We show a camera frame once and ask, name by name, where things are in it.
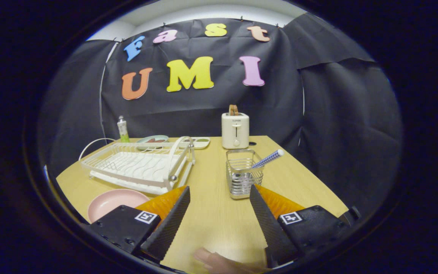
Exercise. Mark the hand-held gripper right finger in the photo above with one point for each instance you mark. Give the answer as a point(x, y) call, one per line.
point(272, 228)

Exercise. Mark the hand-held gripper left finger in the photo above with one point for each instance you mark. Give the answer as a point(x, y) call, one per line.
point(167, 228)

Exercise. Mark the pink plate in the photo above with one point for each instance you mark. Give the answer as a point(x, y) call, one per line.
point(110, 201)

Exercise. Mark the white dish rack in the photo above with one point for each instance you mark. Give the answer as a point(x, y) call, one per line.
point(139, 169)

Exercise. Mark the pale green plate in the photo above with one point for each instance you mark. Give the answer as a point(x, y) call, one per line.
point(161, 137)

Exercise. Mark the white compartment dish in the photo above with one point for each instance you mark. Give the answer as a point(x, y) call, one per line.
point(201, 142)

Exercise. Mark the cream toaster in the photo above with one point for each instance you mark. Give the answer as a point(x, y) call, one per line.
point(235, 131)

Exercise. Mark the green and white bottle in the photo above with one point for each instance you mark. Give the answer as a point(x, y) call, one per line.
point(123, 131)

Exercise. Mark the black backdrop cloth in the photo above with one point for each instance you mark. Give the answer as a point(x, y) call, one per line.
point(203, 110)

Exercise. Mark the brown bread slice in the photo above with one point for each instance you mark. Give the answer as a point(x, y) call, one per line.
point(233, 110)

